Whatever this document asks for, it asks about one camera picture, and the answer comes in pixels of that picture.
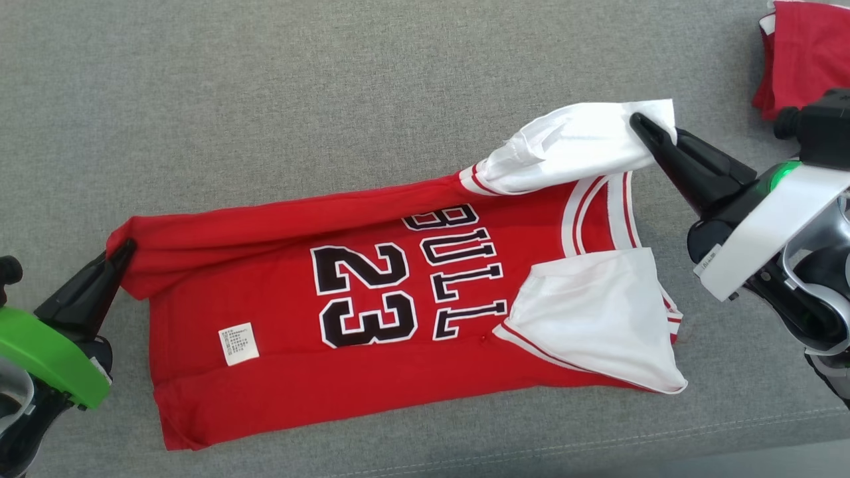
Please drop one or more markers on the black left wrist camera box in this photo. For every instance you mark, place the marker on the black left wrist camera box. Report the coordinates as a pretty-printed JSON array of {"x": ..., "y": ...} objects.
[{"x": 8, "y": 275}]

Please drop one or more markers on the red jersey with number 23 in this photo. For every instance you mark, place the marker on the red jersey with number 23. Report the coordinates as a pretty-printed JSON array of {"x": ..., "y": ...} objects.
[{"x": 279, "y": 372}]

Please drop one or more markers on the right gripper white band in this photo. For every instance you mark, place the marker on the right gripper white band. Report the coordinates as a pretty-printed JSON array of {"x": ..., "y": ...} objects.
[{"x": 764, "y": 232}]

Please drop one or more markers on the red shorts with white stripe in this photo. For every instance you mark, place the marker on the red shorts with white stripe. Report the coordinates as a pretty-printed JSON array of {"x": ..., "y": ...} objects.
[{"x": 810, "y": 53}]

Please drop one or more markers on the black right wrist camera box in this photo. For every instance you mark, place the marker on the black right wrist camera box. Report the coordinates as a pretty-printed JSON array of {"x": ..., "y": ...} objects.
[{"x": 823, "y": 126}]

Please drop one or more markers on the grey fabric sofa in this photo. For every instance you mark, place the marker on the grey fabric sofa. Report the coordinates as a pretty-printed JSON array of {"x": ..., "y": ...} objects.
[{"x": 265, "y": 99}]

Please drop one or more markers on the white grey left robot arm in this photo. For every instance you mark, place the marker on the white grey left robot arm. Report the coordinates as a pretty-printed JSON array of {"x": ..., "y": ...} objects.
[{"x": 26, "y": 425}]

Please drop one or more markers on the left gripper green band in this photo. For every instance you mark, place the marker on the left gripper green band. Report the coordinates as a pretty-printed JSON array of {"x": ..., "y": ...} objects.
[{"x": 46, "y": 352}]

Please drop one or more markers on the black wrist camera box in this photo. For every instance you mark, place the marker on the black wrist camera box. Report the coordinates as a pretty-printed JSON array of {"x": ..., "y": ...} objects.
[
  {"x": 823, "y": 126},
  {"x": 8, "y": 275}
]

